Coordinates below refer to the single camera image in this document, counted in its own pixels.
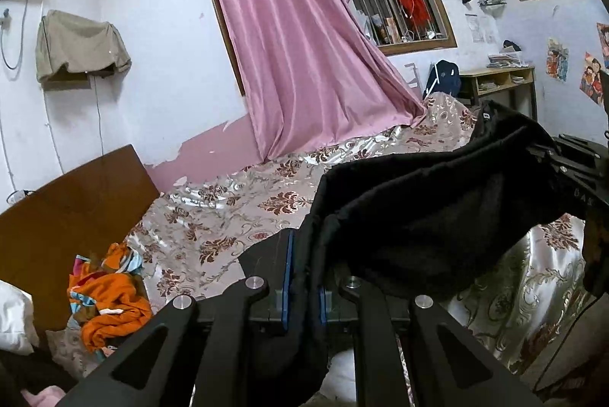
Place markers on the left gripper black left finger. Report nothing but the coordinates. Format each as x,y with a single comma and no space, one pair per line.
235,349

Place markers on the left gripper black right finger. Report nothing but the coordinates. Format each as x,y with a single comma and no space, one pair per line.
409,353

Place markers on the large black coat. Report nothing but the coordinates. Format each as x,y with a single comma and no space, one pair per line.
411,224

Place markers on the orange clothes pile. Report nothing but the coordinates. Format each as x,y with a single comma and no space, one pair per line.
106,297

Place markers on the floral satin bedspread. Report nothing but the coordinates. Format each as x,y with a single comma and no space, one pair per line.
190,238

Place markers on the wooden desk shelf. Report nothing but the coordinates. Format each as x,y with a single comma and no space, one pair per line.
514,87

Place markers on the dark blue backpack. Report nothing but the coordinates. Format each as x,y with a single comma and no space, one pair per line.
444,77

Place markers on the brown wooden headboard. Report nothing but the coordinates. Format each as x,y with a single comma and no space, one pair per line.
82,212

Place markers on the white pillow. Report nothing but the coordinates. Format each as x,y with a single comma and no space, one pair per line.
17,331

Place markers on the red hanging garment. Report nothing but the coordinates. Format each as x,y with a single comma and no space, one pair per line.
411,0

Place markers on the pink curtain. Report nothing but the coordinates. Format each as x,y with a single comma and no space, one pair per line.
311,77

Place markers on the cartoon wall poster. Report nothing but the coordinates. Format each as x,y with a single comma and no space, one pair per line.
557,60

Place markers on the beige cloth-covered wall unit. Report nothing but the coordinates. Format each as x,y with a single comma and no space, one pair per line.
70,48

